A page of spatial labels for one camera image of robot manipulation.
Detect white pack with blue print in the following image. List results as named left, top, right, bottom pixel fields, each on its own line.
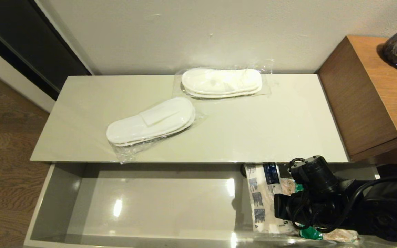
left=245, top=164, right=297, bottom=235

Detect cereal bag with green label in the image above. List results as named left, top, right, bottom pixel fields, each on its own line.
left=278, top=177, right=361, bottom=243

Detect grey cabinet drawer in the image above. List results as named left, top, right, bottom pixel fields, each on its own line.
left=23, top=163, right=397, bottom=248

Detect bagged white slippers sole up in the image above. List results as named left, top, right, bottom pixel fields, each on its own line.
left=173, top=60, right=275, bottom=100

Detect brown wooden side cabinet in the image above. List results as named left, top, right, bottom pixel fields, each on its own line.
left=317, top=34, right=397, bottom=164

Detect glossy grey cabinet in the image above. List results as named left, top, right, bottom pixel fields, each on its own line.
left=30, top=74, right=350, bottom=164

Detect dark door panel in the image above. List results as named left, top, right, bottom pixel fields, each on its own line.
left=0, top=0, right=92, bottom=101

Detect bagged white slippers with strap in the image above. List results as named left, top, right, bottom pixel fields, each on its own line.
left=106, top=97, right=206, bottom=163

